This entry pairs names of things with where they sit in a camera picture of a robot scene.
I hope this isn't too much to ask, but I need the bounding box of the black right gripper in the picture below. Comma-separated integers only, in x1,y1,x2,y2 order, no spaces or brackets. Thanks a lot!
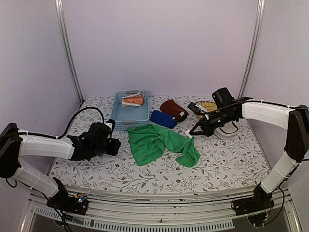
190,108,237,136

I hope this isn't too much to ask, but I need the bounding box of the green towel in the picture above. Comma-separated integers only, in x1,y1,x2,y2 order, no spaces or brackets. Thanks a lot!
127,124,200,168

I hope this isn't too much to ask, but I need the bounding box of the orange bunny pattern towel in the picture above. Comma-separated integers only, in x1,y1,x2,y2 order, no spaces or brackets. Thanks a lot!
121,92,144,107

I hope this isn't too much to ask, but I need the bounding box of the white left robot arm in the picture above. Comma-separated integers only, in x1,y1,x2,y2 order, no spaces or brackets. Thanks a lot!
0,120,121,210

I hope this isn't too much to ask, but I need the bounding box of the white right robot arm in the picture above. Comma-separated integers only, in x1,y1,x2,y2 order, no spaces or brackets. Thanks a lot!
188,87,309,211

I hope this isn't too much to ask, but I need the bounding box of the yellow woven bamboo tray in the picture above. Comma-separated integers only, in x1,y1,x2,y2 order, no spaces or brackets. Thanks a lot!
196,101,217,112

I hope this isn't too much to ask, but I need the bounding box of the white bowl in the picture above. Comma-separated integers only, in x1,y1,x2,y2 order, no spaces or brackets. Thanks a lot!
214,121,239,140

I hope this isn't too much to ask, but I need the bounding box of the brown rolled towel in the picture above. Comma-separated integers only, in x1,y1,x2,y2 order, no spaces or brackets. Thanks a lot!
160,100,188,123

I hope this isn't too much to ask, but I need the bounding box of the blue rolled towel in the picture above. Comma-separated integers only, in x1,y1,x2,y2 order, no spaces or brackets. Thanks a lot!
150,110,178,129

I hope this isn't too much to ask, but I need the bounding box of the light blue plastic basket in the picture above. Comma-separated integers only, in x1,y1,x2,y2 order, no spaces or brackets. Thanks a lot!
110,90,150,131

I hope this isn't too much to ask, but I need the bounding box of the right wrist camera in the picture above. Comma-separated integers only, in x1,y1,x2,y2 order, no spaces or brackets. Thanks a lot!
187,102,208,118

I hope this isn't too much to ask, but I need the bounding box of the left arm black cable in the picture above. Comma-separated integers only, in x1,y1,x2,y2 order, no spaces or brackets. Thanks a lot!
14,107,106,141

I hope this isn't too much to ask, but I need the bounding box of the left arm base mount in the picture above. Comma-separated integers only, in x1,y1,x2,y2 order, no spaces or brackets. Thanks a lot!
46,177,89,216

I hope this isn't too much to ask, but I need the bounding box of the right aluminium frame post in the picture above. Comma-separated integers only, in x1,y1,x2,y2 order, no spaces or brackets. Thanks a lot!
238,0,265,98

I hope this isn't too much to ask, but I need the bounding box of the aluminium frame post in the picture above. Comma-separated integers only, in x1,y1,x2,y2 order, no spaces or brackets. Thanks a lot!
55,0,84,103
238,0,265,98

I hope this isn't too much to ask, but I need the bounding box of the aluminium front rail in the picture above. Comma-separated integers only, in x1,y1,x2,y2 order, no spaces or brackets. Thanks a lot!
20,186,302,232

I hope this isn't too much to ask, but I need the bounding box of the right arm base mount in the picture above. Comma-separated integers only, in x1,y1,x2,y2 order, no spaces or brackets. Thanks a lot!
231,184,275,216

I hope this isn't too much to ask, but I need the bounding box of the left aluminium frame post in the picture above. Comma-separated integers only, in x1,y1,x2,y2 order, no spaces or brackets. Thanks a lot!
55,0,84,103

